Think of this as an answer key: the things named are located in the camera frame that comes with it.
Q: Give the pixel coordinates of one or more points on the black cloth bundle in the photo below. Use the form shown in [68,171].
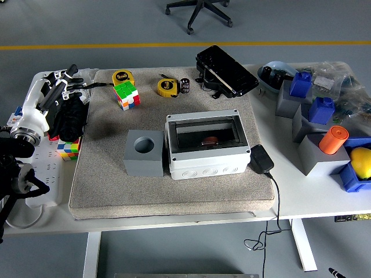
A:
[71,121]

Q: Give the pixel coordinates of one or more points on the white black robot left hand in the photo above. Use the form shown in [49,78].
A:
[33,113]

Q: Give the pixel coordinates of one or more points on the white table leg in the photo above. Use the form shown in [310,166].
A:
[304,246]
[92,255]

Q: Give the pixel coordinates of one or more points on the small black capacitor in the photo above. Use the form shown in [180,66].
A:
[184,85]

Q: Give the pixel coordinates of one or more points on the multicolour puzzle cube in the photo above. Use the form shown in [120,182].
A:
[68,149]

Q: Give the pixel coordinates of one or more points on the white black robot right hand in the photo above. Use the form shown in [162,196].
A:
[334,273]

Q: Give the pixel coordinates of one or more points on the blue bottle-shaped block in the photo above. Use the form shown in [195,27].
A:
[320,111]
[300,84]

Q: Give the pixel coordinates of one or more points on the grey block holder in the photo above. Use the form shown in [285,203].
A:
[287,105]
[303,130]
[316,162]

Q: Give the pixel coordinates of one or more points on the red plastic piece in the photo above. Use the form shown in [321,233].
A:
[53,138]

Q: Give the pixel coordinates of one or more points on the grey-brown fabric mat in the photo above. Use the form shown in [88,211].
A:
[188,191]

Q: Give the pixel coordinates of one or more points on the white power strip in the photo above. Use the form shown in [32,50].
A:
[49,171]

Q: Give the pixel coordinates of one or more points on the clear bags of electronic parts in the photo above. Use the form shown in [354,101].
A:
[350,89]

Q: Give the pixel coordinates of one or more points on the light blue bowl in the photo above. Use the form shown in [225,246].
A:
[278,67]

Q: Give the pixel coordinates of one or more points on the black table control panel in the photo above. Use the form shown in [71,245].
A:
[352,217]

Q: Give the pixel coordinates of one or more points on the white circuit breaker blue switch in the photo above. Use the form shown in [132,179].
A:
[14,117]

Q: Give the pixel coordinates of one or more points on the yellow lemon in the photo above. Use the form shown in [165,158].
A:
[362,162]

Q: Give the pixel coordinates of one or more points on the black ribbed case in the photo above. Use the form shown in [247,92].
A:
[229,72]

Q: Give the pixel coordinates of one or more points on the light grey junction box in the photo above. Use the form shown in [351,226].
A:
[208,171]

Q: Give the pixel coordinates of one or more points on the transparent hinged box lid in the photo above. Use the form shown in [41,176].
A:
[203,124]

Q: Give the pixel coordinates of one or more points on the orange cylinder battery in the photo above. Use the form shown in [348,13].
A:
[333,140]
[210,140]

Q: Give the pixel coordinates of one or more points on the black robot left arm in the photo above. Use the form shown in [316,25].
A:
[11,150]

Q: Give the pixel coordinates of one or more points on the black capacitor in bowl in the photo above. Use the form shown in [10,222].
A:
[266,73]
[277,78]

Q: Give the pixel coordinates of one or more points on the black office chair base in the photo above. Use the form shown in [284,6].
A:
[200,11]

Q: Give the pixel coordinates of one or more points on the black power adapter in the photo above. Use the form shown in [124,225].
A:
[261,159]

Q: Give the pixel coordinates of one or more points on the green-topped puzzle cube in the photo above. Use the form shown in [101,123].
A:
[126,94]

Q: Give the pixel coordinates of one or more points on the grey block with round hole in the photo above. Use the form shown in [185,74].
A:
[143,165]

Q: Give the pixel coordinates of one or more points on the blue plastic bin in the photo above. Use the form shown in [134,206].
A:
[349,181]

